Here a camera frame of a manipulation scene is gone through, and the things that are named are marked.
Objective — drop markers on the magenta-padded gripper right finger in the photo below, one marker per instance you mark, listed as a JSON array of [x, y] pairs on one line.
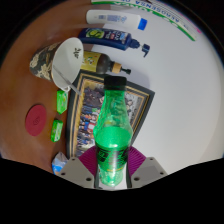
[[148, 171]]

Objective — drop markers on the white bottle with blue cap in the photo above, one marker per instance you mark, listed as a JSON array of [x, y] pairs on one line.
[[110, 19]]

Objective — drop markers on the flat round red coaster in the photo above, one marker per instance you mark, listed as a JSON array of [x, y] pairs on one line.
[[35, 120]]

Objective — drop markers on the small green packet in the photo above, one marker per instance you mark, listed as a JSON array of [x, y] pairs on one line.
[[57, 130], [62, 101]]

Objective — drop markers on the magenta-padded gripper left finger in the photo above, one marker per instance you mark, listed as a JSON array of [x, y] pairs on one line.
[[76, 171]]

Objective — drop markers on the metal spoon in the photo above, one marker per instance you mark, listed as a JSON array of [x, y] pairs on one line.
[[66, 80]]

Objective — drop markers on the white and green tube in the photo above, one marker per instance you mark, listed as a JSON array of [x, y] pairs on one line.
[[153, 15]]

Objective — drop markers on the framed group picture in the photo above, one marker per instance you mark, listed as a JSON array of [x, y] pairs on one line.
[[83, 123]]

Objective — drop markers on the green plastic drink bottle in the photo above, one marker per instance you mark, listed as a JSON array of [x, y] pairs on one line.
[[111, 150]]

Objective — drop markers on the dark blue pump bottle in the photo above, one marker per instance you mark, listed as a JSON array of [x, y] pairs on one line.
[[106, 37]]

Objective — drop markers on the camouflage print mug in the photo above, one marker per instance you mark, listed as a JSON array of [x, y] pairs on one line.
[[41, 63]]

